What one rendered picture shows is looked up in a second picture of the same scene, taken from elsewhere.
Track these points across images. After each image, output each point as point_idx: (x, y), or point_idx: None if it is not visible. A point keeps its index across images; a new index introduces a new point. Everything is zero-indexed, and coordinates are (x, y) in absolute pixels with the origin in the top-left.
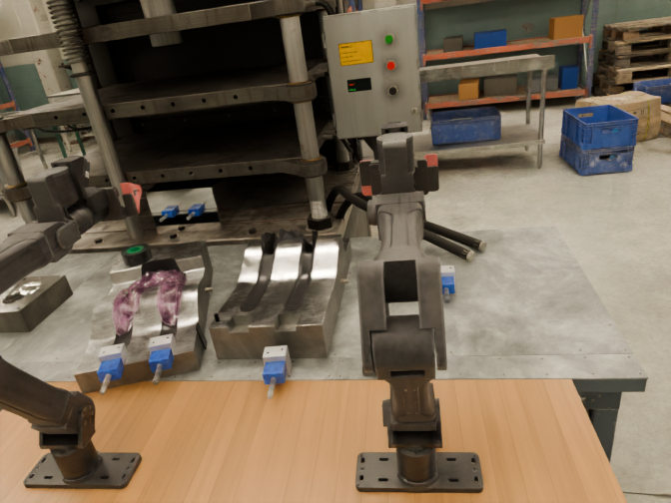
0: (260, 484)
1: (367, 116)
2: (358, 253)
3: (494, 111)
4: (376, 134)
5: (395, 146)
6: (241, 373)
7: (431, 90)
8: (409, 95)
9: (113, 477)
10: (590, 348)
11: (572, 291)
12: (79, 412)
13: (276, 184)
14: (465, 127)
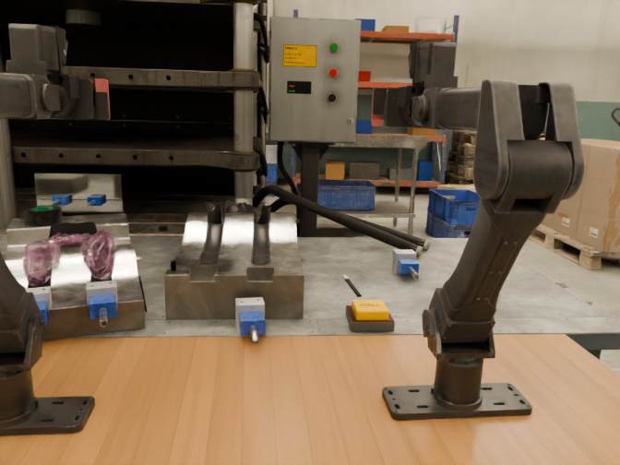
0: (271, 420)
1: (304, 120)
2: (298, 247)
3: (367, 184)
4: (310, 139)
5: (446, 44)
6: (202, 330)
7: (298, 168)
8: (347, 104)
9: (61, 419)
10: (568, 314)
11: (528, 278)
12: (30, 320)
13: (175, 198)
14: (342, 195)
